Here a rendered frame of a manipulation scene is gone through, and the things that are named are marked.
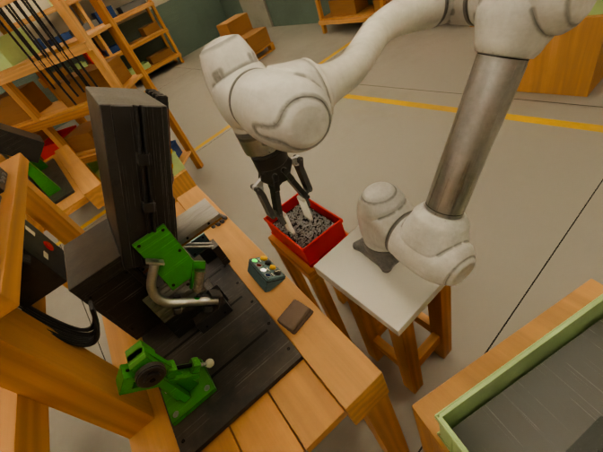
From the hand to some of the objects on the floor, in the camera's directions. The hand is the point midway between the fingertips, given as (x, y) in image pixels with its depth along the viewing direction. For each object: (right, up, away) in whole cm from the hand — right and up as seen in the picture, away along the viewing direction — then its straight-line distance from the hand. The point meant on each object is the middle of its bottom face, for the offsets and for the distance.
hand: (296, 215), depth 82 cm
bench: (-18, -93, +111) cm, 146 cm away
